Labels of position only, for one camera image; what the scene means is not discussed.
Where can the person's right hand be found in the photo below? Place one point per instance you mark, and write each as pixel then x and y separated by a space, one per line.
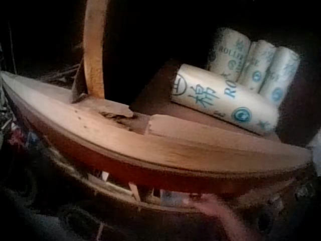
pixel 213 204

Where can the wooden drawer with clutter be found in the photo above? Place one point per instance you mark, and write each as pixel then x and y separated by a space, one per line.
pixel 150 193

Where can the pale wooden block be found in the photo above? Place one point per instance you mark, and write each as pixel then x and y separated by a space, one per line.
pixel 190 128

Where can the large white printed paper roll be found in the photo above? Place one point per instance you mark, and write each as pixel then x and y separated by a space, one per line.
pixel 225 100

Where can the dark brown cardboard piece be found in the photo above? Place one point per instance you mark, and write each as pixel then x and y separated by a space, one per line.
pixel 155 93

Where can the heap of colourful clutter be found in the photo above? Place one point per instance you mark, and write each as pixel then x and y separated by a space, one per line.
pixel 17 125

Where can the dark triangular shelf bracket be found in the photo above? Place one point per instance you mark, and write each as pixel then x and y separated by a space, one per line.
pixel 79 85

